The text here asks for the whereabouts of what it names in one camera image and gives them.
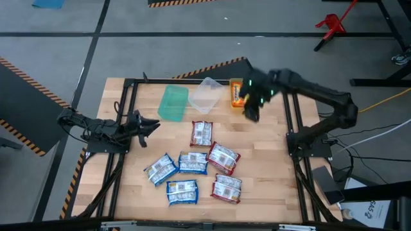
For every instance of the blue Maruchan ramen packet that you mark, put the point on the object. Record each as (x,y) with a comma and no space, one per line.
(192,162)
(160,169)
(182,192)

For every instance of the white printed paper sheet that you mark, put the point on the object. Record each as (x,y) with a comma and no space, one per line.
(363,215)

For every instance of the person's shoe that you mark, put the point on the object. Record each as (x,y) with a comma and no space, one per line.
(401,58)

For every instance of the green plastic container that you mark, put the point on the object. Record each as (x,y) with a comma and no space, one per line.
(173,102)

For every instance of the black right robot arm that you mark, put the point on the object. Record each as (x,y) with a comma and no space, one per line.
(321,93)

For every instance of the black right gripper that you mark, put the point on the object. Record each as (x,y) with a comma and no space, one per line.
(253,104)

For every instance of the orange Maruchan ramen packet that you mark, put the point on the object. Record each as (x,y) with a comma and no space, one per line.
(237,94)

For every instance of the red metal stand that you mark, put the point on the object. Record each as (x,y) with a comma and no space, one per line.
(332,24)

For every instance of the black metal desk frame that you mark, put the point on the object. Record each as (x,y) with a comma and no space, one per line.
(369,82)

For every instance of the red Maruchan ramen packet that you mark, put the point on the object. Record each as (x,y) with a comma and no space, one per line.
(223,158)
(201,133)
(226,188)

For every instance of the black metal beam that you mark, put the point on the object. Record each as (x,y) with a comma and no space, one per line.
(375,193)

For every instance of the clear plastic container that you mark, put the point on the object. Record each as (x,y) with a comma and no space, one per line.
(207,94)

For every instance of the black hazard-striped floor mat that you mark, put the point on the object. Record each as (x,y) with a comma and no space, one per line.
(231,72)
(25,106)
(180,2)

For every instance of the blue floor mat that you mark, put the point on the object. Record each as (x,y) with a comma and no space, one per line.
(48,3)

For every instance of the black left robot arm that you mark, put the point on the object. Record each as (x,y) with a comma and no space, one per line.
(96,125)

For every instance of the black aluminium table frame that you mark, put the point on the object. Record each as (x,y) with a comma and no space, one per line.
(151,80)

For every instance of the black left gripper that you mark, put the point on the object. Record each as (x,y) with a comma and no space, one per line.
(135,123)

